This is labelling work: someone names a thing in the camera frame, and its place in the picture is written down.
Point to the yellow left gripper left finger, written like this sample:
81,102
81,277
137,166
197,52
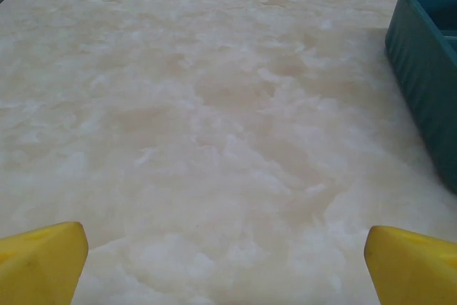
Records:
39,265

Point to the teal plastic bin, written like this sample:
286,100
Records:
421,69

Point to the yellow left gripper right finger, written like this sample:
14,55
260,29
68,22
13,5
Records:
414,269

